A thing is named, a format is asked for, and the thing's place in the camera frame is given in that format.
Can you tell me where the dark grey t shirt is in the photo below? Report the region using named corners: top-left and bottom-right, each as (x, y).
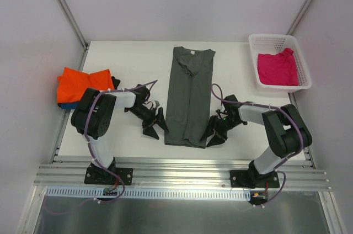
top-left (164, 46), bottom-right (216, 148)

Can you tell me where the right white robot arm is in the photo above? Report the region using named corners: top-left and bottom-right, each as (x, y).
top-left (201, 94), bottom-right (312, 189)

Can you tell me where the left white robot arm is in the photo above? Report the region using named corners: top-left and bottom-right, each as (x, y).
top-left (71, 81), bottom-right (169, 183)

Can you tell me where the pink t shirt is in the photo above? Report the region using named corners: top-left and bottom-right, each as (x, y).
top-left (258, 48), bottom-right (299, 86)

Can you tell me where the orange folded t shirt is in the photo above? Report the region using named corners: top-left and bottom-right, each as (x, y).
top-left (57, 67), bottom-right (114, 104)

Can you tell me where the white plastic basket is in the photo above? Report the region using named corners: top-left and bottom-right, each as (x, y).
top-left (248, 34), bottom-right (312, 93)

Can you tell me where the blue folded t shirt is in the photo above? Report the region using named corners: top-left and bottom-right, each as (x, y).
top-left (59, 102), bottom-right (78, 110)

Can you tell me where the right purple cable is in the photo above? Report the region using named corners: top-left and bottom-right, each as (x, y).
top-left (210, 83), bottom-right (306, 209)

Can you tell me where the purple cable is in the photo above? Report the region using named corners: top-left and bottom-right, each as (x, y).
top-left (210, 83), bottom-right (306, 209)
top-left (42, 79), bottom-right (158, 215)

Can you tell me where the aluminium mounting rail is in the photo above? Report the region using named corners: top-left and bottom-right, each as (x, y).
top-left (34, 156), bottom-right (333, 192)

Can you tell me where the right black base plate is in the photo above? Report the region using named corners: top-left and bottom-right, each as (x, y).
top-left (229, 170), bottom-right (280, 189)

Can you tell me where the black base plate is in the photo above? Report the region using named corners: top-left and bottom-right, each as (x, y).
top-left (229, 170), bottom-right (280, 189)
top-left (84, 165), bottom-right (133, 185)

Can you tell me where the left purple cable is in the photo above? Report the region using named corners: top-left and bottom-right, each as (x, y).
top-left (42, 79), bottom-right (158, 215)

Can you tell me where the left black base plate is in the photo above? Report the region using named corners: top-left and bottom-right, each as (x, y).
top-left (84, 165), bottom-right (133, 185)

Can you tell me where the white slotted cable duct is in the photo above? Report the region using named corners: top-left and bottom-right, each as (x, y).
top-left (45, 187), bottom-right (250, 201)

